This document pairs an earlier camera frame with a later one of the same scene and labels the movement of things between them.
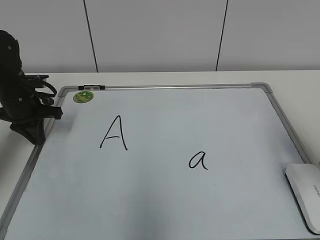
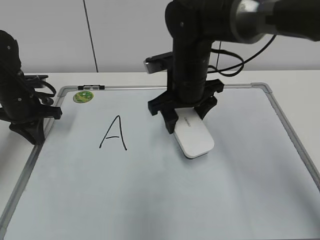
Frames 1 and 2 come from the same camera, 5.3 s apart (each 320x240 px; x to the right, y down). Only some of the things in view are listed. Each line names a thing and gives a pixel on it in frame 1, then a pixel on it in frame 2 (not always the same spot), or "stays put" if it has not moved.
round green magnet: (83, 96) stays put
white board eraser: (303, 180) -> (192, 134)
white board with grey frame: (204, 161) stays put
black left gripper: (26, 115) stays put
